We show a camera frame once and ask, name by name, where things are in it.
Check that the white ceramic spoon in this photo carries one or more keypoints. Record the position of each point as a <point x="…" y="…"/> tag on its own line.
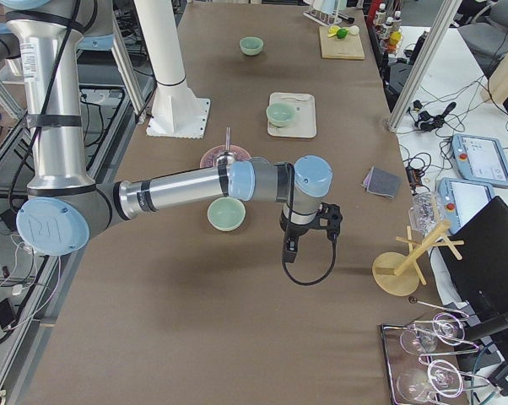
<point x="297" y="97"/>

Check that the green bowl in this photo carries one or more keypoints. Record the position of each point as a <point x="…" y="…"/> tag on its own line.
<point x="226" y="213"/>
<point x="280" y="114"/>

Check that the wooden cup tree stand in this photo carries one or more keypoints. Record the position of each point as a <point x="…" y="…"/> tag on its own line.
<point x="399" y="274"/>

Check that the green lime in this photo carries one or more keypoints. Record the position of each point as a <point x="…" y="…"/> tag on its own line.
<point x="341" y="33"/>

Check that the aluminium frame post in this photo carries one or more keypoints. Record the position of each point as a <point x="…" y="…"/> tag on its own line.
<point x="437" y="32"/>

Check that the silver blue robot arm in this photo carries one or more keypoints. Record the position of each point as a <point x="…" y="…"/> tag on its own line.
<point x="66" y="207"/>

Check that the lemon slice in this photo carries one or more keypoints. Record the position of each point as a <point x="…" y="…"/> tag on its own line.
<point x="332" y="31"/>

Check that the wire glass rack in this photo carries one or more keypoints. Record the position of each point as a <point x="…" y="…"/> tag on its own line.
<point x="421" y="360"/>

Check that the wooden cutting board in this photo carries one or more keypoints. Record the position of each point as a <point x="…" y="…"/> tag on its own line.
<point x="348" y="48"/>

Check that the black monitor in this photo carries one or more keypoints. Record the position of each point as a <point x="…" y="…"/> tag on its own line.
<point x="481" y="276"/>

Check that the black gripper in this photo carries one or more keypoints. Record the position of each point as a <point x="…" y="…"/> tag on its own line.
<point x="294" y="232"/>

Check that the green bowl on tray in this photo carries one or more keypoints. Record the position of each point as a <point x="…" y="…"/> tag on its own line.
<point x="280" y="114"/>

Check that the green bowl end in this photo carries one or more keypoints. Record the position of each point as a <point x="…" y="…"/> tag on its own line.
<point x="251" y="45"/>

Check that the blue teach pendant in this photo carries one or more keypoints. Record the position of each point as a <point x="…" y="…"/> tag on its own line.
<point x="462" y="199"/>
<point x="480" y="159"/>

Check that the cream serving tray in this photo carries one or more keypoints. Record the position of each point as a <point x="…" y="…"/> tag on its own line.
<point x="304" y="125"/>

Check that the white camera post base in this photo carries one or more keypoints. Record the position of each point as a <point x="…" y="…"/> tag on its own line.
<point x="176" y="111"/>

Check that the pink bowl with ice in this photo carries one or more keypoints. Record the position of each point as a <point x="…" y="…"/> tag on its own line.
<point x="207" y="159"/>

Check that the blue teach pendant lower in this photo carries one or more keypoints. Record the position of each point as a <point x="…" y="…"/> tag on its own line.
<point x="462" y="199"/>

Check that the grey purple cloth stack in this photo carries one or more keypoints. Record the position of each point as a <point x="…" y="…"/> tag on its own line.
<point x="381" y="183"/>

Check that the blue teach pendant upper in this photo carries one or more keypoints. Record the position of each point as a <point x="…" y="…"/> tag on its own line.
<point x="480" y="159"/>

